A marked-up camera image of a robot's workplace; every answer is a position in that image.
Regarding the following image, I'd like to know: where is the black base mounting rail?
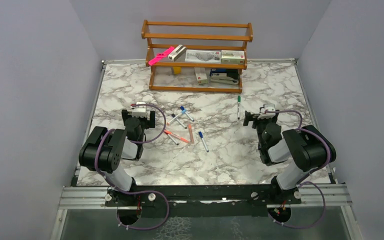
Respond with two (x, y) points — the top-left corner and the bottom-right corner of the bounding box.
(105, 184), (302, 210)

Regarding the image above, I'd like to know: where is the peach orange highlighter pen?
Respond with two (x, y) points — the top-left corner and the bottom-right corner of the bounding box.
(187, 123), (195, 144)

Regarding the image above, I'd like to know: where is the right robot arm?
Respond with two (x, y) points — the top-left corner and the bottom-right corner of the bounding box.
(243, 108), (337, 204)

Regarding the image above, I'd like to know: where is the white grey eraser box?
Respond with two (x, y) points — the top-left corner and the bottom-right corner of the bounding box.
(168, 44), (187, 62)

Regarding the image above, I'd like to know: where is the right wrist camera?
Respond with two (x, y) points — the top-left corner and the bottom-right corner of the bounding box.
(257, 103), (276, 120)

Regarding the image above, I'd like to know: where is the blue grey stapler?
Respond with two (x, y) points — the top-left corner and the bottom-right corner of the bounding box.
(209, 68), (240, 85)

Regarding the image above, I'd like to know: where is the light blue cap marker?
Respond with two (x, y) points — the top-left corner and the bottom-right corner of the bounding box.
(166, 111), (183, 125)

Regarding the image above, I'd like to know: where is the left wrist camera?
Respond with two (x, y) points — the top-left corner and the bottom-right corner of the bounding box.
(130, 102), (148, 118)

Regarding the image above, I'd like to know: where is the red cap marker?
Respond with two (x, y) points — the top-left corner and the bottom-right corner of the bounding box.
(166, 133), (179, 145)

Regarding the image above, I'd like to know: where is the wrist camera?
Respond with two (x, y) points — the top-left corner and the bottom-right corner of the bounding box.
(257, 103), (276, 120)
(130, 102), (148, 118)

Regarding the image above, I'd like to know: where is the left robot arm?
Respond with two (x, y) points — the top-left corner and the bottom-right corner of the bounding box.
(78, 107), (156, 206)

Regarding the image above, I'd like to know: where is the yellow small object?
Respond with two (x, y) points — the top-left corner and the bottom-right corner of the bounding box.
(172, 66), (182, 75)

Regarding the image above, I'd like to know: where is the green white staples box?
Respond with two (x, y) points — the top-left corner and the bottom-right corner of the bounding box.
(220, 50), (246, 64)

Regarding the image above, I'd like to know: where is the blue cap marker pen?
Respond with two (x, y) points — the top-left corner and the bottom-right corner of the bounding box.
(198, 131), (209, 153)

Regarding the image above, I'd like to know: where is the wooden three-tier shelf rack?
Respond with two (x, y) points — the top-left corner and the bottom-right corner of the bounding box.
(141, 20), (254, 94)

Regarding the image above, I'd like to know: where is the black cap marker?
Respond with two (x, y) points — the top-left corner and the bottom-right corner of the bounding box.
(171, 113), (188, 129)

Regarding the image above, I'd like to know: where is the small white red box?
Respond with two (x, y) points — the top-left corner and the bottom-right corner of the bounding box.
(194, 67), (208, 85)

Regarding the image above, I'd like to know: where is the white patterned flat packet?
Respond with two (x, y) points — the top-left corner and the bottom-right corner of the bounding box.
(184, 49), (221, 64)

